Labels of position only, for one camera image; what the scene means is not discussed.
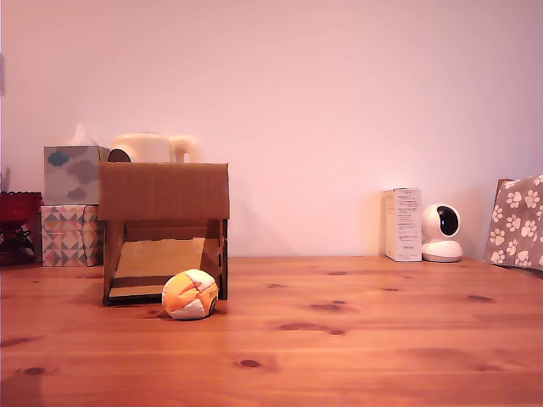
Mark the orange and white footbag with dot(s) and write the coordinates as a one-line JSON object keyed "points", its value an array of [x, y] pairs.
{"points": [[190, 294]]}

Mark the cardboard dice tower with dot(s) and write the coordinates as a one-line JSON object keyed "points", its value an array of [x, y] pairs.
{"points": [[163, 191]]}

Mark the white printed carton box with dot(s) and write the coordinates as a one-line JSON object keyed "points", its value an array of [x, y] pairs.
{"points": [[405, 224]]}

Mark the cream plastic watering can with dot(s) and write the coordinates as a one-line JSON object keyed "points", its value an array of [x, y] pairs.
{"points": [[146, 147]]}

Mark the cloud print tissue box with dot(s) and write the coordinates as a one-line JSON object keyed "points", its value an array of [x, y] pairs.
{"points": [[70, 174]]}

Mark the white tissue sheet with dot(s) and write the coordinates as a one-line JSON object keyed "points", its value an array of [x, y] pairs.
{"points": [[79, 135]]}

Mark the geometric pattern tissue box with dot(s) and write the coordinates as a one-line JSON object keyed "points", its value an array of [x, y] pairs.
{"points": [[68, 235]]}

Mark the paw print cloth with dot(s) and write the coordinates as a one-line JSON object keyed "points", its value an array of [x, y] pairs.
{"points": [[519, 220]]}

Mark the red glass bowl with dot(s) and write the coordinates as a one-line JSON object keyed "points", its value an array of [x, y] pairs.
{"points": [[17, 207]]}

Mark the small white round camera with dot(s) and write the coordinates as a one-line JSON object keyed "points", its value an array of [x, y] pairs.
{"points": [[441, 231]]}

